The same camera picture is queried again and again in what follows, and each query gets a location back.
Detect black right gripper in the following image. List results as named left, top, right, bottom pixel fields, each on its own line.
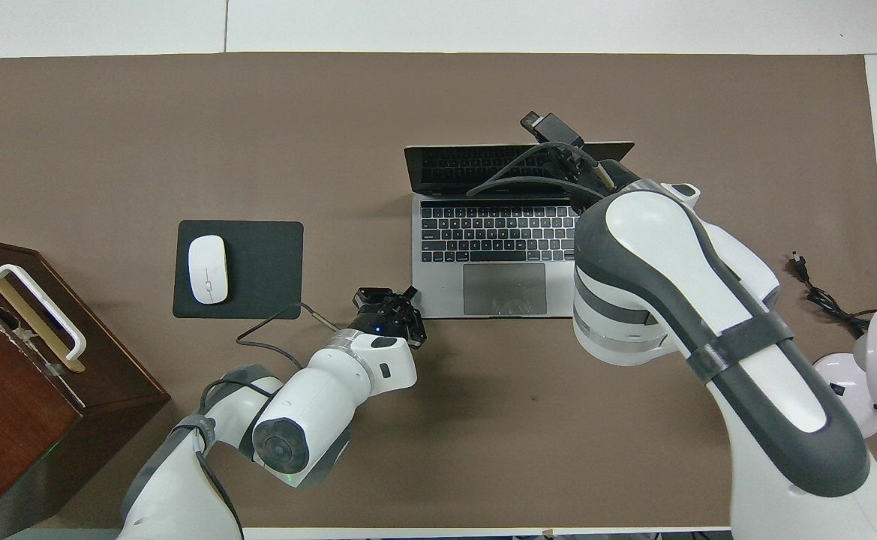
left=521, top=111, right=638, bottom=197

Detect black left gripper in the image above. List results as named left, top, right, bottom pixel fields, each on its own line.
left=344, top=285, right=428, bottom=350

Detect silver laptop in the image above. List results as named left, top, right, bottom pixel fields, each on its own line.
left=404, top=141, right=634, bottom=319

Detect black mouse pad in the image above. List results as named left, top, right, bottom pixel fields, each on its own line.
left=173, top=220, right=305, bottom=320

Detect white computer mouse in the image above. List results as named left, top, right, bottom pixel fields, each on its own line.
left=188, top=235, right=228, bottom=305

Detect brown table mat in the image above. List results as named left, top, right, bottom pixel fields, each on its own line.
left=0, top=52, right=877, bottom=530

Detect dark wooden box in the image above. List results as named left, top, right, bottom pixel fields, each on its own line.
left=0, top=234, right=171, bottom=537

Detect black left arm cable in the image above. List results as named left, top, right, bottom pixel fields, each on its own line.
left=236, top=301, right=341, bottom=368

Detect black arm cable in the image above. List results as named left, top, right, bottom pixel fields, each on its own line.
left=467, top=142, right=611, bottom=200
left=236, top=301, right=341, bottom=368

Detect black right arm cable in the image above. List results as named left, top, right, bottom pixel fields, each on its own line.
left=467, top=142, right=611, bottom=200

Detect black lamp power cable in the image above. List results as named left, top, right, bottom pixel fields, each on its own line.
left=787, top=253, right=877, bottom=338

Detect white box handle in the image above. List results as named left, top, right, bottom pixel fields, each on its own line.
left=0, top=263, right=87, bottom=362

